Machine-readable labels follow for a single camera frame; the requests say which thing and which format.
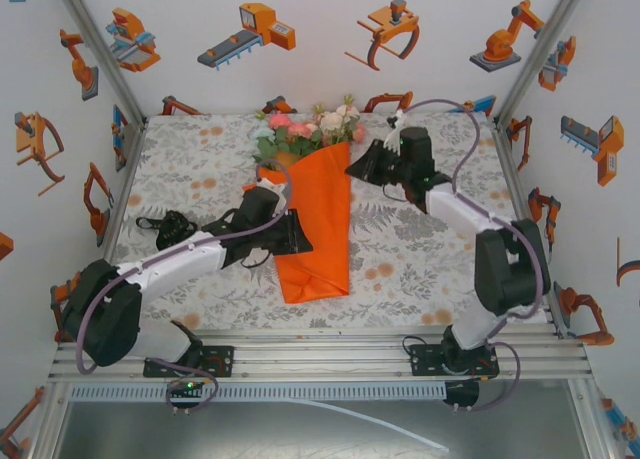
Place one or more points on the orange wrapping paper sheet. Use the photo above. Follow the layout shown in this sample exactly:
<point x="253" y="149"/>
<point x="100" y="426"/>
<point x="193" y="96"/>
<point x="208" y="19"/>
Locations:
<point x="320" y="219"/>

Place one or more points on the large pink fake rose stem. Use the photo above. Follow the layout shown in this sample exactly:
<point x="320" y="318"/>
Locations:
<point x="360" y="133"/>

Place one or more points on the white fake rose stem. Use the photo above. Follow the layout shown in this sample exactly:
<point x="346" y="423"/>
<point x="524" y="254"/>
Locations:
<point x="337" y="119"/>

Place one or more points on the black printed ribbon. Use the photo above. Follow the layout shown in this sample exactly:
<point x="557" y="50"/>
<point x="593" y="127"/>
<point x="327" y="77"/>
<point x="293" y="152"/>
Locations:
<point x="167" y="229"/>

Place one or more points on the light blue fake flower stem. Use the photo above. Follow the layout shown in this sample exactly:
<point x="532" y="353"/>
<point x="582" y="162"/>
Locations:
<point x="261" y="130"/>

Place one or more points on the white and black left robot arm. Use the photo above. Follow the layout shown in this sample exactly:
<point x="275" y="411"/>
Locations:
<point x="100" y="309"/>

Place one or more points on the floral patterned tablecloth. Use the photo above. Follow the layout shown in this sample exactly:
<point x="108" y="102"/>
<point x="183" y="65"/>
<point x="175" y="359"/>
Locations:
<point x="400" y="279"/>

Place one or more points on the small circuit board green light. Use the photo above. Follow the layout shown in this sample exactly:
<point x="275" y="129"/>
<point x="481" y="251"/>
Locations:
<point x="189" y="385"/>

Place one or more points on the thin white tube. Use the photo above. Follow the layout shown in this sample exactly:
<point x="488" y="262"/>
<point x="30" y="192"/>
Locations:
<point x="390" y="428"/>

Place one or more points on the small black controller box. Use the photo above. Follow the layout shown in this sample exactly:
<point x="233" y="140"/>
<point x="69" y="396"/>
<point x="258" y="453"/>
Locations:
<point x="462" y="393"/>

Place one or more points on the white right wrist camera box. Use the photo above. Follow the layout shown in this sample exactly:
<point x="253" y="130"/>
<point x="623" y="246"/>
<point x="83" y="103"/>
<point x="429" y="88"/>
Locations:
<point x="395" y="129"/>

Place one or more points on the aluminium right side rail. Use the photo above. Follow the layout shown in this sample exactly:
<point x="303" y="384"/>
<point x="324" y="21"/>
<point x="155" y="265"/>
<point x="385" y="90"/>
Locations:
<point x="507" y="154"/>

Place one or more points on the aluminium rail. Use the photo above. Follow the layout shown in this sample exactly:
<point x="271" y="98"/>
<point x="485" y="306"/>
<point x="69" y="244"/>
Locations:
<point x="507" y="154"/>
<point x="122" y="179"/>

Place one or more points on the aluminium base frame rails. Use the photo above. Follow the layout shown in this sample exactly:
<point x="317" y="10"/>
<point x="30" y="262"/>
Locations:
<point x="325" y="359"/>

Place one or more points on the aluminium left side rail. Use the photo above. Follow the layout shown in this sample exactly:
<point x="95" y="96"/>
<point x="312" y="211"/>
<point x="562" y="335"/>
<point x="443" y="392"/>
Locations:
<point x="122" y="179"/>

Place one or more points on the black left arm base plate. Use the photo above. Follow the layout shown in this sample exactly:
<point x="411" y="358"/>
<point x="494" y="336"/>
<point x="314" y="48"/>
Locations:
<point x="220" y="361"/>

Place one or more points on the aluminium right corner post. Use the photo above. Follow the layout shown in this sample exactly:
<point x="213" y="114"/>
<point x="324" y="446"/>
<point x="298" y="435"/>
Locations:
<point x="541" y="54"/>

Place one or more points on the aluminium corner post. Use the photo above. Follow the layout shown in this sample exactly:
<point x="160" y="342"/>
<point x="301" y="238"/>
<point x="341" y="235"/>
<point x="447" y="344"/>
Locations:
<point x="541" y="54"/>
<point x="101" y="54"/>

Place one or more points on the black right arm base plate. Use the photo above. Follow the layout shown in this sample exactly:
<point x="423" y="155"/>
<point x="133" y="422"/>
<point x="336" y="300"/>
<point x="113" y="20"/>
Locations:
<point x="425" y="361"/>

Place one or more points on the aluminium left corner post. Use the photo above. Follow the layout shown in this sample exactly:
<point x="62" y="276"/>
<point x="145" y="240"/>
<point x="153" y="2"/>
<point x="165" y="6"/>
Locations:
<point x="101" y="54"/>

